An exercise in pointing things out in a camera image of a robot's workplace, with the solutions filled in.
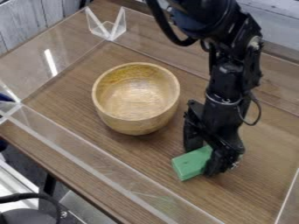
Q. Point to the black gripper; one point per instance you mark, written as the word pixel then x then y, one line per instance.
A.
pixel 213 123

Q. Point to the green rectangular block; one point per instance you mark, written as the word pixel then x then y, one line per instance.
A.
pixel 190 164

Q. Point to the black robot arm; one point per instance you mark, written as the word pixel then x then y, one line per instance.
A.
pixel 230 35

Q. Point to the brown wooden bowl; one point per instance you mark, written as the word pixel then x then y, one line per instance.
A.
pixel 137 97

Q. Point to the black table leg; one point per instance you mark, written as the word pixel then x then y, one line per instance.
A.
pixel 50 184

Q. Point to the clear acrylic corner bracket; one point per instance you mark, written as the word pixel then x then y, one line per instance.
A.
pixel 107 30

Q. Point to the clear acrylic tray wall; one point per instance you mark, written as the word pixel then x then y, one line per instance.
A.
pixel 122 172

